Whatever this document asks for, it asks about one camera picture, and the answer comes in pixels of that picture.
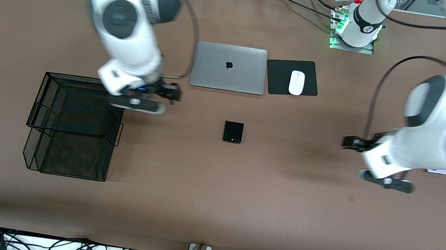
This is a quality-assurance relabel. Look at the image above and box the black flip phone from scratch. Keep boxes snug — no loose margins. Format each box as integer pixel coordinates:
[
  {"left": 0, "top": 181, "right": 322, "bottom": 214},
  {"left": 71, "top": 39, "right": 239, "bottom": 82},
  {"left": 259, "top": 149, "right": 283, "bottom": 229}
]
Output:
[{"left": 222, "top": 120, "right": 245, "bottom": 146}]

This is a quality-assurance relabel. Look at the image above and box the grey closed laptop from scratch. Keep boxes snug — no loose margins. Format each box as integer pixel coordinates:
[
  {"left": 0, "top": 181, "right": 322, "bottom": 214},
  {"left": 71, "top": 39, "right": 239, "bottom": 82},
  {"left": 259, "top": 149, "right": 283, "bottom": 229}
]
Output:
[{"left": 188, "top": 40, "right": 270, "bottom": 97}]

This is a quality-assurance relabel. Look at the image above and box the white computer mouse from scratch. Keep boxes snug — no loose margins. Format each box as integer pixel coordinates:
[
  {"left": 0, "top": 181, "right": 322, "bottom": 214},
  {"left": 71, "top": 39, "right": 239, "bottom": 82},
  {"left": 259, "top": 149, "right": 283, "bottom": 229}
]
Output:
[{"left": 287, "top": 69, "right": 306, "bottom": 97}]

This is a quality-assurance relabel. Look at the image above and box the black mouse pad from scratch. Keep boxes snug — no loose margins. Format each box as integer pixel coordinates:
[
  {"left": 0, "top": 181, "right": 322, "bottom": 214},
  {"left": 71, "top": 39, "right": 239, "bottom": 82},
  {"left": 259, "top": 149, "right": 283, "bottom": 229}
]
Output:
[{"left": 262, "top": 55, "right": 323, "bottom": 101}]

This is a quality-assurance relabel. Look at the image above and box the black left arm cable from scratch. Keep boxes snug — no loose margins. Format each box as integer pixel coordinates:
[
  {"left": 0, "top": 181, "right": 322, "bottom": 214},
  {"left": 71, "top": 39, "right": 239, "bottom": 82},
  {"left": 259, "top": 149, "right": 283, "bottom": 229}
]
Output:
[{"left": 352, "top": 0, "right": 446, "bottom": 151}]

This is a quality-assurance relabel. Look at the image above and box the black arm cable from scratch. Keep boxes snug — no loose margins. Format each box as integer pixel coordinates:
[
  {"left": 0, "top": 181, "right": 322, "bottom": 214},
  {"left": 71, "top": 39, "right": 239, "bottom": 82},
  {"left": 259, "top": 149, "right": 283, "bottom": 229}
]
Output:
[
  {"left": 162, "top": 0, "right": 206, "bottom": 82},
  {"left": 352, "top": 0, "right": 446, "bottom": 151}
]

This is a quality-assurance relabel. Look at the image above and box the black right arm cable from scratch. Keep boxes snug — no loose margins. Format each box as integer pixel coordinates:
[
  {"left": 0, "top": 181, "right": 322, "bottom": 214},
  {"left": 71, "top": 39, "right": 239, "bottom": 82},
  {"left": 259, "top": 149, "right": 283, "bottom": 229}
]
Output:
[{"left": 162, "top": 0, "right": 206, "bottom": 82}]

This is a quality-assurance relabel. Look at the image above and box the black wire mesh basket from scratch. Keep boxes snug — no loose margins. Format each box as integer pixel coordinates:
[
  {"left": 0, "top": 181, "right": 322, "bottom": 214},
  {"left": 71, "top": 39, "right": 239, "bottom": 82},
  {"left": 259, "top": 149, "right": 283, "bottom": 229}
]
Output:
[{"left": 19, "top": 69, "right": 131, "bottom": 184}]

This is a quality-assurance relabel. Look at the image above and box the black cable on table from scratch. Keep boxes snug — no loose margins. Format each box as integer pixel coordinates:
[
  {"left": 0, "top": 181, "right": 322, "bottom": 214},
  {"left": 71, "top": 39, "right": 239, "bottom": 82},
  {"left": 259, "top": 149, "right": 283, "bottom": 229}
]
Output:
[{"left": 257, "top": 0, "right": 347, "bottom": 25}]

